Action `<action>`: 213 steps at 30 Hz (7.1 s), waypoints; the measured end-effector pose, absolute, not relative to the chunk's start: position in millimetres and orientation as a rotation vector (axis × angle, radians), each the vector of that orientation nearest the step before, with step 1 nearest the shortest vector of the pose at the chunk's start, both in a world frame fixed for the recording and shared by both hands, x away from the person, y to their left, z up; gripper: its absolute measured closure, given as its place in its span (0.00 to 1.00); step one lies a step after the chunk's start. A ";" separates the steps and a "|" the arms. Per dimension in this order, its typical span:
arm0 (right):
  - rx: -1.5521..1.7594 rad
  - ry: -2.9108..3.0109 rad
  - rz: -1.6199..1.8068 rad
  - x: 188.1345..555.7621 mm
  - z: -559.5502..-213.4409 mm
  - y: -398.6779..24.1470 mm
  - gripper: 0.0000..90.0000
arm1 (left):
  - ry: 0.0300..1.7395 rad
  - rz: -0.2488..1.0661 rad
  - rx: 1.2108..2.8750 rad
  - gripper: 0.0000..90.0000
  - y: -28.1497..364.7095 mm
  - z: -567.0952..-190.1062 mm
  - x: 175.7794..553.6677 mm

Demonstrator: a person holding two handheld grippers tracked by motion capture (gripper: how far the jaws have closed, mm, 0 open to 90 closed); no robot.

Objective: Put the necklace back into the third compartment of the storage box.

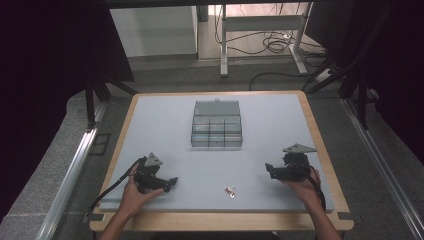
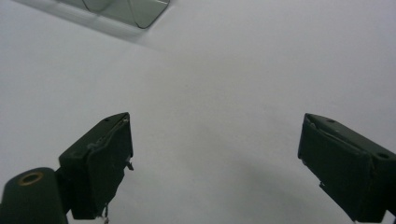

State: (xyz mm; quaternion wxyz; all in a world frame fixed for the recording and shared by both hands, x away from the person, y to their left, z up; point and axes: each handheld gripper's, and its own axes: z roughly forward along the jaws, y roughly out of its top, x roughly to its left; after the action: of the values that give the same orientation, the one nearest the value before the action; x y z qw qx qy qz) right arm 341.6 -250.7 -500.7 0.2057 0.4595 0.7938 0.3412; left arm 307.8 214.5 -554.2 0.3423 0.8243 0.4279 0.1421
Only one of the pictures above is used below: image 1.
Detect white cabinet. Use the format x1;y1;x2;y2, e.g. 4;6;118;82
109;5;199;58

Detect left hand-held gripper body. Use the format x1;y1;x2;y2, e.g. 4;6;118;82
134;152;172;195

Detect black stand legs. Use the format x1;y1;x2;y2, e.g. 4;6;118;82
83;73;140;130
301;6;398;131

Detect wooden table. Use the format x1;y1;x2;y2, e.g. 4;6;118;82
89;89;355;233

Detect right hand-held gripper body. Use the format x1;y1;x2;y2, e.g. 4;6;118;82
269;143;318;183

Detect grey table mat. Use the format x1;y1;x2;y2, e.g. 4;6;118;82
99;93;335;213

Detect person's right hand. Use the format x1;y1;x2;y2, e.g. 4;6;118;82
281;167;323;211

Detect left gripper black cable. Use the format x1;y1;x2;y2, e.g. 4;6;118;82
83;158;145;218

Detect aluminium rail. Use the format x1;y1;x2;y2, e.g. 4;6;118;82
34;99;108;240
340;97;424;240

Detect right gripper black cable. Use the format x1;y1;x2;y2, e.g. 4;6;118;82
298;162;328;212

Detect white metal desk frame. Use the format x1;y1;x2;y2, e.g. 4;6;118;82
219;3;314;78

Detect clear plastic compartment box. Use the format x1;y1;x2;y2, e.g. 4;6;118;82
190;98;244;148

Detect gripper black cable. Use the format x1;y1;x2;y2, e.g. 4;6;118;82
298;162;328;212
83;158;145;218

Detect person's left hand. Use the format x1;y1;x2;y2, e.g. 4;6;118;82
118;162;165;219

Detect black floor cables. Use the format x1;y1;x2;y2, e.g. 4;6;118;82
214;4;328;92

